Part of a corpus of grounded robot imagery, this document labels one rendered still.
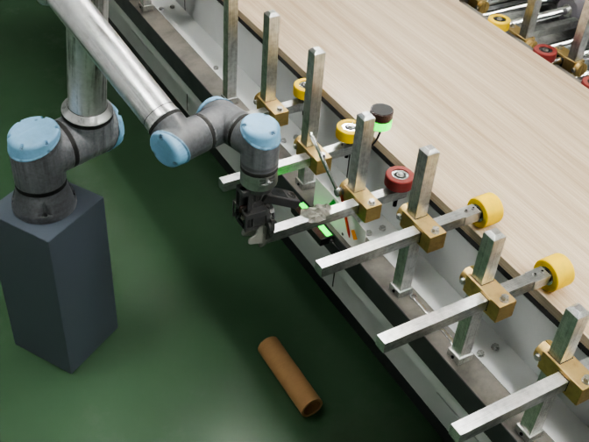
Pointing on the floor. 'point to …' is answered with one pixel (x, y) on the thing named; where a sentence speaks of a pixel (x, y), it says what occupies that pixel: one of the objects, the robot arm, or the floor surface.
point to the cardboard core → (290, 376)
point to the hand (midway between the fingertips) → (263, 241)
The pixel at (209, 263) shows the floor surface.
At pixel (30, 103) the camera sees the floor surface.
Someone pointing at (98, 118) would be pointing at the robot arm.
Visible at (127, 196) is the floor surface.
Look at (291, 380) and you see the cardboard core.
